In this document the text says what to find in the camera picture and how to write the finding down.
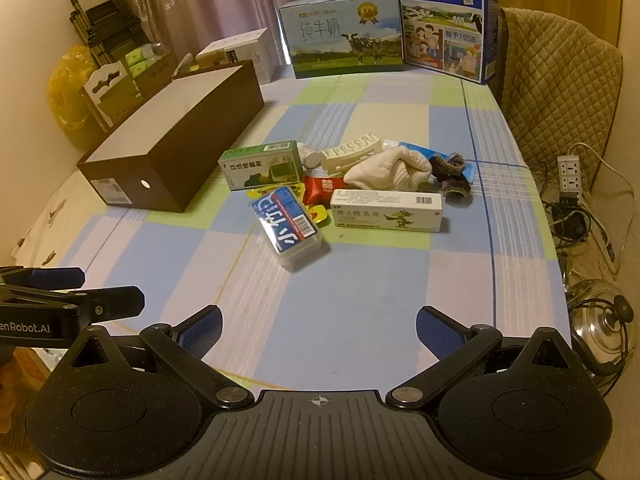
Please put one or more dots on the brown cardboard shoe box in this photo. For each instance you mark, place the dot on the brown cardboard shoe box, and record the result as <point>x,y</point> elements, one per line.
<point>165,125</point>

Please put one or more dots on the green landscape picture box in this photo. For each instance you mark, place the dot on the green landscape picture box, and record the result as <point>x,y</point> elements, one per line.
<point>340,35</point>

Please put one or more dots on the blue cream tube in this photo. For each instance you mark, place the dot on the blue cream tube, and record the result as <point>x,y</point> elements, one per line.
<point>422,151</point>

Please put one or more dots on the clear plastic box blue label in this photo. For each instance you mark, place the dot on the clear plastic box blue label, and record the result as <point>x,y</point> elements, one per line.
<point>287,225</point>

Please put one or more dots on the dark hair scrunchie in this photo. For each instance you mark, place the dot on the dark hair scrunchie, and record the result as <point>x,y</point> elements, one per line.
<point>450,175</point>

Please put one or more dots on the white knitted sock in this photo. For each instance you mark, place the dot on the white knitted sock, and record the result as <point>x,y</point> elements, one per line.
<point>390,170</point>

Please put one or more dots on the pink curtain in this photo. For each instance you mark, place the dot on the pink curtain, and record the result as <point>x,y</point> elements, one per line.
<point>200,0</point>

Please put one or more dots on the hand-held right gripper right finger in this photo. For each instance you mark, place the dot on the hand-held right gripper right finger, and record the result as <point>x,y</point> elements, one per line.
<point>440,332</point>

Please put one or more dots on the white power strip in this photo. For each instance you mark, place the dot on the white power strip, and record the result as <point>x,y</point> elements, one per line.
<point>569,174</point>

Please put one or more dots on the wooden desk organizer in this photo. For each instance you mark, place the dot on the wooden desk organizer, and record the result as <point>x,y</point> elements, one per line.
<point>107,95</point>

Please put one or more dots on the green medicine box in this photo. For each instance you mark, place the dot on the green medicine box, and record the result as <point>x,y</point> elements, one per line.
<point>260,167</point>

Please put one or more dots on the white cardboard box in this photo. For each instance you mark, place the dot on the white cardboard box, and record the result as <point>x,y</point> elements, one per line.
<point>245,50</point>

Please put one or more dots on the white hair claw clip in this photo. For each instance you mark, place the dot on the white hair claw clip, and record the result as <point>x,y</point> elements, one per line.
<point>350,149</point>

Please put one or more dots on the yellow plastic bag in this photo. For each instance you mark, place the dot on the yellow plastic bag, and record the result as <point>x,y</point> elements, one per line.
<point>65,95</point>

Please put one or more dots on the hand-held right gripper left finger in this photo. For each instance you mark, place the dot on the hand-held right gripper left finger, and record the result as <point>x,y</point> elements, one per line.
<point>200,331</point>

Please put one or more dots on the small white plastic bottle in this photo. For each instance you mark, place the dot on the small white plastic bottle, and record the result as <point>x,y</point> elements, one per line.
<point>311,156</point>

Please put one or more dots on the red candy packet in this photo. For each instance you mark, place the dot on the red candy packet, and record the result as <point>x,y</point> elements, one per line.
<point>322,189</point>

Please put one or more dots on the white ointment box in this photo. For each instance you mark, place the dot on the white ointment box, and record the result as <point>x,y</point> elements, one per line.
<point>385,210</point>

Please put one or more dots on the beige quilted chair cover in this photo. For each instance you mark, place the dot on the beige quilted chair cover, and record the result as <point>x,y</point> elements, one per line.
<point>555,95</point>

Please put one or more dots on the dark blue milk carton case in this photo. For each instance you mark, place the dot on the dark blue milk carton case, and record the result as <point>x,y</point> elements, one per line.
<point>445,25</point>

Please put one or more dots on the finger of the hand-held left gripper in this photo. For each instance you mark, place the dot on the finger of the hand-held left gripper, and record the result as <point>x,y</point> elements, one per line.
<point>110,297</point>
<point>55,277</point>

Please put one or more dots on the black folding rack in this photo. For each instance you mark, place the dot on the black folding rack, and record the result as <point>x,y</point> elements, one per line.
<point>100,15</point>

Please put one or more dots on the steel pot lid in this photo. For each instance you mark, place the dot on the steel pot lid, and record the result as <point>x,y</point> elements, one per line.
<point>600,330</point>

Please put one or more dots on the green small carton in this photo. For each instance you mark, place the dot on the green small carton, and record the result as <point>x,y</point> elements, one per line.
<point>142,60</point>

